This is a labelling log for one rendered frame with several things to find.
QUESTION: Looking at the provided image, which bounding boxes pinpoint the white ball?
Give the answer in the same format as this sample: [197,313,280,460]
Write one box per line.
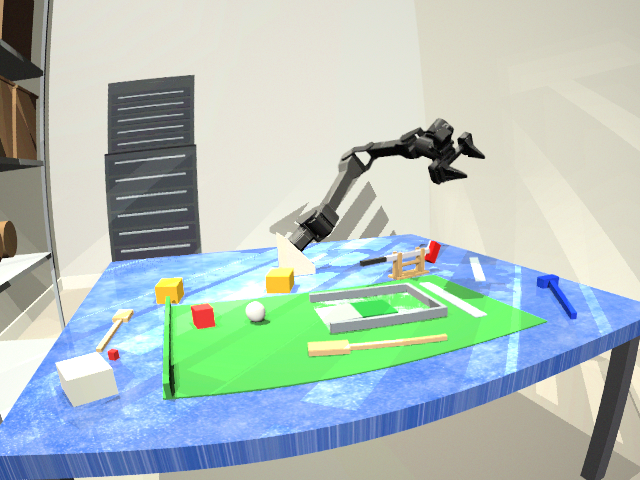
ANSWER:
[246,302,266,322]

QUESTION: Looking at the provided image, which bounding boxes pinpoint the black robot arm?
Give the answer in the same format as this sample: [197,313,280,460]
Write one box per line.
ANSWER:
[288,118,454,255]

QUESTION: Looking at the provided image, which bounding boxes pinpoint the green flat mat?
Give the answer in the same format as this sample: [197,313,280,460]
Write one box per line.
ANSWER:
[162,274,547,400]

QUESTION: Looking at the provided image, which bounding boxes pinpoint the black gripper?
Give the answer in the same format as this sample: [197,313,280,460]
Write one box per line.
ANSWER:
[427,132,485,185]

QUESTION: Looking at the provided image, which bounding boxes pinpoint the yellow cube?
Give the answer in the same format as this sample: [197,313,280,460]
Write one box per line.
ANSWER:
[265,268,294,294]
[154,277,184,304]

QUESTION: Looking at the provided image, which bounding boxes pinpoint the white flat bar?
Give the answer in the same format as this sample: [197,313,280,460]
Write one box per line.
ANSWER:
[419,282,487,318]
[469,258,486,281]

